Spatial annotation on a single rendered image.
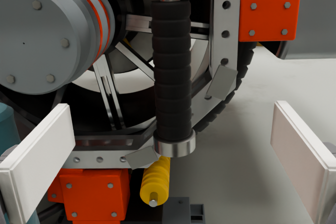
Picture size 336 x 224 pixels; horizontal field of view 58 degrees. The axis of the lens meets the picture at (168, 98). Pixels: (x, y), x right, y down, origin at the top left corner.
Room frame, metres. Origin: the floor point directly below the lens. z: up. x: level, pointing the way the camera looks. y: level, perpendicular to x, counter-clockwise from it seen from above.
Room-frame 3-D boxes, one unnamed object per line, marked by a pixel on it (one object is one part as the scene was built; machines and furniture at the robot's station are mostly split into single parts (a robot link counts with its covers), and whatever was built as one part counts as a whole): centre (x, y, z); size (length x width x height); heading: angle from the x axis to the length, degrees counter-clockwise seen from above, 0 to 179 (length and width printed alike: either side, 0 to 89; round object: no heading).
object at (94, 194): (0.56, 0.15, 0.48); 0.16 x 0.12 x 0.17; 177
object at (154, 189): (0.62, 0.03, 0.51); 0.29 x 0.06 x 0.06; 177
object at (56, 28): (0.45, 0.16, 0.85); 0.21 x 0.14 x 0.14; 177
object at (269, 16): (0.51, -0.16, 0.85); 0.09 x 0.08 x 0.07; 87
